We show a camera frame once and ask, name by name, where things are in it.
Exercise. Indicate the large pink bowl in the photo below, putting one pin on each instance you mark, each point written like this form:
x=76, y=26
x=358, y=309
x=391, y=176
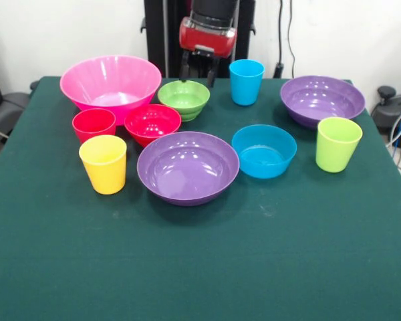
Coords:
x=110, y=80

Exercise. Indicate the blue cup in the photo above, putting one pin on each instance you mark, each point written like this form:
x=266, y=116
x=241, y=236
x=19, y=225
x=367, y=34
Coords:
x=246, y=87

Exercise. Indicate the red bowl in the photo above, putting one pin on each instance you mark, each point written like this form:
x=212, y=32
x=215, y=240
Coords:
x=152, y=125

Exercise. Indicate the red cup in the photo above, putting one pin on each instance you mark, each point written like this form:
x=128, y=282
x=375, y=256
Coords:
x=93, y=125

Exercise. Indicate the yellow cup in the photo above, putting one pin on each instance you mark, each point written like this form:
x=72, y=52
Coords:
x=103, y=167

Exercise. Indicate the purple bowl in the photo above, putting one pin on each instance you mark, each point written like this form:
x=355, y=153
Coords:
x=187, y=170
x=322, y=100

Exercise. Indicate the black office chair base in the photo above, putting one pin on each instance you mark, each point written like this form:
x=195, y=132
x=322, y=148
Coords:
x=392, y=110
x=6, y=110

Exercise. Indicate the dark green table cloth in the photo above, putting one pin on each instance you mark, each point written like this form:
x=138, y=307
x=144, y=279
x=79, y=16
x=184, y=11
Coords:
x=200, y=261

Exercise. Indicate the green ribbed bowl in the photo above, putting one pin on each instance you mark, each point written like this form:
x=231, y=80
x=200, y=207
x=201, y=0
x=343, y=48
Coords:
x=183, y=100

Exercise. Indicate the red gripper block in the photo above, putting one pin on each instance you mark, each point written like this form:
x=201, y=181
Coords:
x=207, y=40

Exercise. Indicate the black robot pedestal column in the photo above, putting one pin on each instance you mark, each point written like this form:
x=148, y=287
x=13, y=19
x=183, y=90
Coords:
x=160, y=36

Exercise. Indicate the green cup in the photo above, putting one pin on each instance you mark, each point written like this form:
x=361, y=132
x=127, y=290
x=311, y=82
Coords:
x=335, y=150

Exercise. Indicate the blue bowl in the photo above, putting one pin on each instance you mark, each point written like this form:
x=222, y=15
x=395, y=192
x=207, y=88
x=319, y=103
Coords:
x=264, y=157

